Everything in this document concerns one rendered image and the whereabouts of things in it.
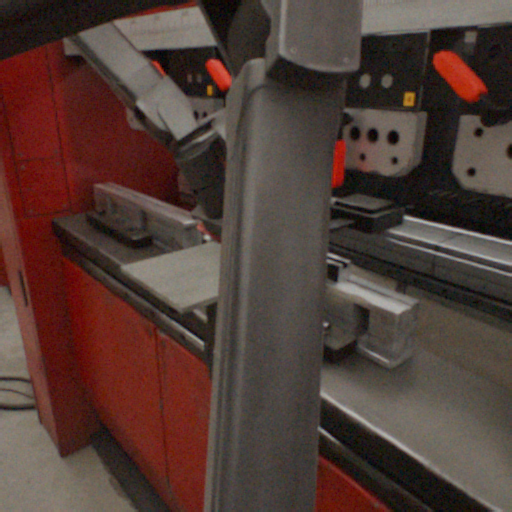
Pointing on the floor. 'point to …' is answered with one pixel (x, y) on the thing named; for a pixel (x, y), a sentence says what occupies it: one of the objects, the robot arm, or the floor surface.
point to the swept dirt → (117, 485)
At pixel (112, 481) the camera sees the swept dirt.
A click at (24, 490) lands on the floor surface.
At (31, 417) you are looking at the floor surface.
